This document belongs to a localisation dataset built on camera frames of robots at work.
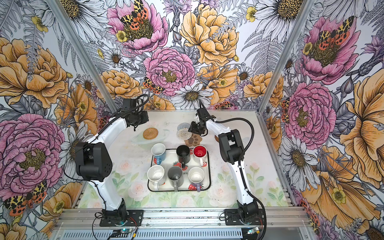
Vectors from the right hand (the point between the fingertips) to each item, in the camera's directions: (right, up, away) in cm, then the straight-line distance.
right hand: (191, 133), depth 105 cm
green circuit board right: (+30, -44, -34) cm, 63 cm away
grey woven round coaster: (-6, +5, +7) cm, 11 cm away
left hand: (-27, +8, -10) cm, 30 cm away
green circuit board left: (-29, -43, -34) cm, 62 cm away
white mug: (-20, -22, -18) cm, 35 cm away
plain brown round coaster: (+18, -4, 0) cm, 18 cm away
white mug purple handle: (+4, -23, -18) cm, 29 cm away
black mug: (-4, -12, -12) cm, 18 cm away
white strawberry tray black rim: (-12, -16, -10) cm, 23 cm away
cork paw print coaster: (+3, -5, -1) cm, 6 cm away
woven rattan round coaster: (-29, 0, +3) cm, 29 cm away
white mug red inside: (+6, -13, -9) cm, 17 cm away
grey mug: (-8, -24, -19) cm, 32 cm away
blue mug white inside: (-19, -10, -12) cm, 25 cm away
